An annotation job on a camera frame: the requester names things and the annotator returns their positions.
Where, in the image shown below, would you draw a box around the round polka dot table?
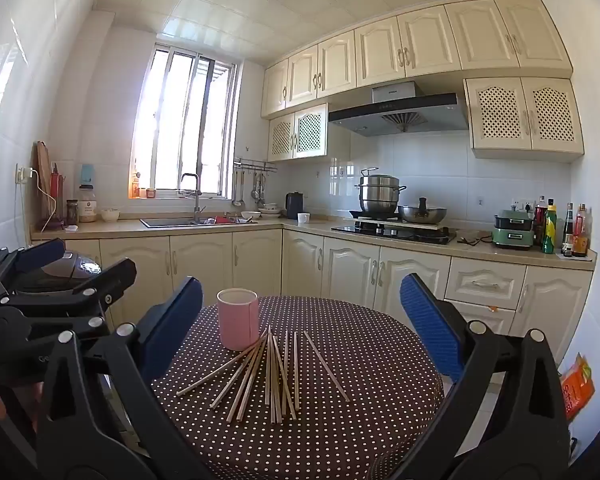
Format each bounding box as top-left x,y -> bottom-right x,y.
150,296 -> 446,480

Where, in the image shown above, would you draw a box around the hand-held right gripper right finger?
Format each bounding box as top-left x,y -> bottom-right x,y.
390,272 -> 573,480

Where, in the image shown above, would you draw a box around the green bottle yellow label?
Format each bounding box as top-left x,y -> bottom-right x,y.
542,200 -> 558,254

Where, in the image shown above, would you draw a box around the black electric kettle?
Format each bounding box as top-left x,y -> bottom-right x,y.
285,191 -> 306,220

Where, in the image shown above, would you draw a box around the dark kitchen sink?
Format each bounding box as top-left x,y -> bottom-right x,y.
140,216 -> 258,228

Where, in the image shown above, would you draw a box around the red dish rack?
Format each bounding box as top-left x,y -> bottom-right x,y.
202,215 -> 258,226

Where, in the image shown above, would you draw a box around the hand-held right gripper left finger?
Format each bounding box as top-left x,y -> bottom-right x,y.
35,276 -> 221,480

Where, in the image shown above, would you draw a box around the pile of wooden chopsticks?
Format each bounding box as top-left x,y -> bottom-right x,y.
176,326 -> 351,423

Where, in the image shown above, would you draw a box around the reddish sauce bottle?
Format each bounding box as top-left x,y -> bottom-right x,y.
573,204 -> 592,257

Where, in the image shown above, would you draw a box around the person's left hand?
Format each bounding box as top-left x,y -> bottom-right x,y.
0,382 -> 41,433

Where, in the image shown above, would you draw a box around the steel wok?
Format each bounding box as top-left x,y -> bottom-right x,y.
397,197 -> 448,225

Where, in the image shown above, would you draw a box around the steel utensil rail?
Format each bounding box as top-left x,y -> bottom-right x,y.
233,157 -> 276,173

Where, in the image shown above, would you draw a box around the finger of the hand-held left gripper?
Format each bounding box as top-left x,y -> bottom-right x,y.
0,237 -> 68,302
0,257 -> 138,358

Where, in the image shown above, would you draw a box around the pink cup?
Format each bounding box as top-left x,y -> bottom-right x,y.
216,288 -> 259,352

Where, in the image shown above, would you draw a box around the dark power cord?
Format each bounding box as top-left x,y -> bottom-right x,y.
455,232 -> 491,248

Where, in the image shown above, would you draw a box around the red capped dark bottle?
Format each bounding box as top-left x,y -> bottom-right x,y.
532,196 -> 548,248

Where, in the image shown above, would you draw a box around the barred kitchen window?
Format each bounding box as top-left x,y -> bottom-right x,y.
130,42 -> 241,200

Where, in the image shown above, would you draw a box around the white charger with cable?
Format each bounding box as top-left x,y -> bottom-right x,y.
15,165 -> 61,226

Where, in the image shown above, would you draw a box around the cream base cabinets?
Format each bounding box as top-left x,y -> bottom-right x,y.
30,227 -> 597,366

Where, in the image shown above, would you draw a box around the steel steamer pot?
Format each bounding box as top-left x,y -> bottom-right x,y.
355,167 -> 407,215

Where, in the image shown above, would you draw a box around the cream wall cabinet row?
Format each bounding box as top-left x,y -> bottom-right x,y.
261,0 -> 573,120

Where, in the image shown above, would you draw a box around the green electric cooker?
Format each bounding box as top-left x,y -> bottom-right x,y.
491,209 -> 535,250

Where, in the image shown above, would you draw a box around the black range hood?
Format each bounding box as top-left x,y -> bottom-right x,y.
328,81 -> 470,137

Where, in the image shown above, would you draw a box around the large lattice door cabinet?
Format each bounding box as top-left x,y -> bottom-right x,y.
463,77 -> 585,163

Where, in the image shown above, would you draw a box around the glass jar white label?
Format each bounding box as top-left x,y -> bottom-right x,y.
77,184 -> 98,223

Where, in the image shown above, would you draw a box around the red utensil holder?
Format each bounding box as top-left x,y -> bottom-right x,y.
50,162 -> 65,223

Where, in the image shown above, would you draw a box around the steel sink faucet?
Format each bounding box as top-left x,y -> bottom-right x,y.
179,173 -> 207,223

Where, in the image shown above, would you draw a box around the light wooden board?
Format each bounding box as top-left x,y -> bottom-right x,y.
357,215 -> 446,231

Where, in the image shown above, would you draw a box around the small lattice door cabinet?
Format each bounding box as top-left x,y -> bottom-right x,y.
267,104 -> 329,162

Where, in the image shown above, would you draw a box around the wooden cutting board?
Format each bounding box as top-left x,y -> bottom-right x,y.
34,141 -> 53,231

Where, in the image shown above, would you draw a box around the black gas hob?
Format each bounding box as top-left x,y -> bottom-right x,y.
331,217 -> 457,246

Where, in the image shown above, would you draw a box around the orange snack packet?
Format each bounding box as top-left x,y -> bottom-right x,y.
560,353 -> 596,421

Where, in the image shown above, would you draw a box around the dark soy sauce bottle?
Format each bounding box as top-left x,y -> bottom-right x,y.
561,203 -> 576,257

